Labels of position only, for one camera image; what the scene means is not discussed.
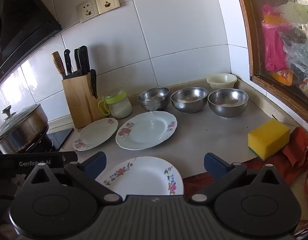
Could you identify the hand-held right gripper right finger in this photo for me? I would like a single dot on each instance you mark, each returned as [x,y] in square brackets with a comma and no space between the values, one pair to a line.
[215,165]

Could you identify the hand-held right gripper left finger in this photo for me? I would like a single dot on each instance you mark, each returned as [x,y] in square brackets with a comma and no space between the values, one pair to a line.
[95,165]

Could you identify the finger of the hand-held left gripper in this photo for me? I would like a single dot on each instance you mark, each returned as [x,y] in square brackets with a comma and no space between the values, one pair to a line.
[70,157]

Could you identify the white plate multicoloured flowers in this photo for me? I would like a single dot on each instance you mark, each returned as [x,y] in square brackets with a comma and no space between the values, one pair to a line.
[141,177]

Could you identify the stainless steel bowl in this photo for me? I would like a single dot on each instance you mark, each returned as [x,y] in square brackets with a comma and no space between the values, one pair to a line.
[154,97]
[227,103]
[189,100]

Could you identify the black cooktop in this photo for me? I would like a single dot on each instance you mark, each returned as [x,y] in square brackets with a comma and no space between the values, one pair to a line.
[60,137]

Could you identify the steel cooking pot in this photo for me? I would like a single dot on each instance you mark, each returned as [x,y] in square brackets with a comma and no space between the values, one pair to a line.
[26,135]

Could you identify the small white plate pink flowers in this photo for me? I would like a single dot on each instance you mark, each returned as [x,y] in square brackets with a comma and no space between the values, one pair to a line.
[96,133]

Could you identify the glass pot lid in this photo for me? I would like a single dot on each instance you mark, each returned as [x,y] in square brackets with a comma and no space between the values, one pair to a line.
[16,122]

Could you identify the wooden knife block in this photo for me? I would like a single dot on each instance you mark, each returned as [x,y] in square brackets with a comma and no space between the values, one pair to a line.
[78,100]

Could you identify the yellow sponge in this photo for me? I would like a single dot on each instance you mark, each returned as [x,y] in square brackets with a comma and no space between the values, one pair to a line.
[267,137]

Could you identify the large white plate pink flowers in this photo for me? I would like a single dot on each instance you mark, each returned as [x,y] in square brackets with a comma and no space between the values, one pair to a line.
[146,132]

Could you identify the glass jar green lid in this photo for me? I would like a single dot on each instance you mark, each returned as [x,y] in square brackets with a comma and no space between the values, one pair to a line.
[118,107]

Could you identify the dark red patterned cloth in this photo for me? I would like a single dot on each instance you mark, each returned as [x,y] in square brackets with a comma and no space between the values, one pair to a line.
[281,166]

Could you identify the cream plastic bowl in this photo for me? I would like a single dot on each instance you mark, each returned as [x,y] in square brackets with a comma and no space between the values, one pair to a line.
[220,85]
[220,88]
[221,77]

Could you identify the orange red cloth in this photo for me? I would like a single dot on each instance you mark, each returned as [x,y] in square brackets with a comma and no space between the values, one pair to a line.
[300,147]

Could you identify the orange packet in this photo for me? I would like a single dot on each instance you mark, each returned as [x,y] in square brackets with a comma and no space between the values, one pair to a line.
[285,76]

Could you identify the pink plastic bag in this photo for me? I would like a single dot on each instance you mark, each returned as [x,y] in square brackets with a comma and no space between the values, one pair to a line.
[272,47]

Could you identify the clear plastic bag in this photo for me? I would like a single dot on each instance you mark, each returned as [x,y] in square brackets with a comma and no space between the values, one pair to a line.
[297,52]

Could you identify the black range hood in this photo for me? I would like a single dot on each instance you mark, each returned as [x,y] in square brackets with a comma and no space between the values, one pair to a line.
[18,22]

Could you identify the wooden window frame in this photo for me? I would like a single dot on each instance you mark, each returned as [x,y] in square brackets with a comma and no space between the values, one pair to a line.
[246,30]

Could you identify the cream wall socket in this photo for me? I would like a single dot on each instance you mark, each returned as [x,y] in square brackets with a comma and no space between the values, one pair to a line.
[87,11]
[106,2]

